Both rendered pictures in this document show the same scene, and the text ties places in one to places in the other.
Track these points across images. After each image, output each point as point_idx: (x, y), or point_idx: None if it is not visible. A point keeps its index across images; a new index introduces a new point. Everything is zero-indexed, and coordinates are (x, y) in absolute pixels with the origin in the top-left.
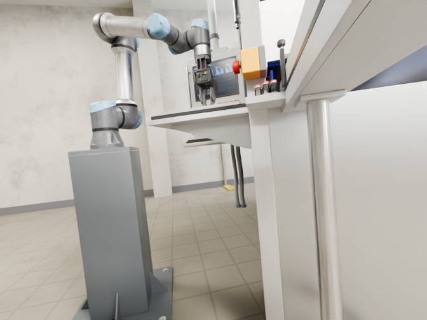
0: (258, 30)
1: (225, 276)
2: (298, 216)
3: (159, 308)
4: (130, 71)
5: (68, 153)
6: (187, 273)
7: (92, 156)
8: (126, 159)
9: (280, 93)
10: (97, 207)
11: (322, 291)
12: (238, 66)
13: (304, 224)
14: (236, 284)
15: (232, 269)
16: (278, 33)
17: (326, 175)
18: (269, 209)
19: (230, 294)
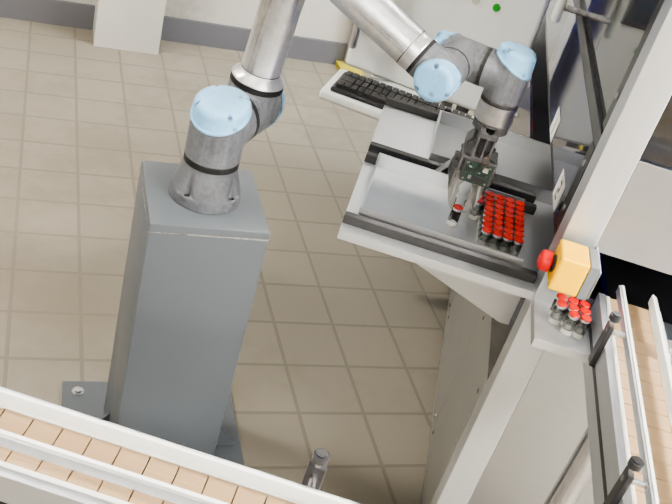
0: (612, 202)
1: (341, 438)
2: (529, 456)
3: None
4: (300, 12)
5: (151, 226)
6: (262, 412)
7: (194, 239)
8: (256, 254)
9: (583, 355)
10: (175, 322)
11: None
12: (548, 269)
13: (530, 466)
14: (363, 461)
15: (356, 425)
16: (639, 223)
17: (580, 481)
18: (491, 434)
19: (352, 479)
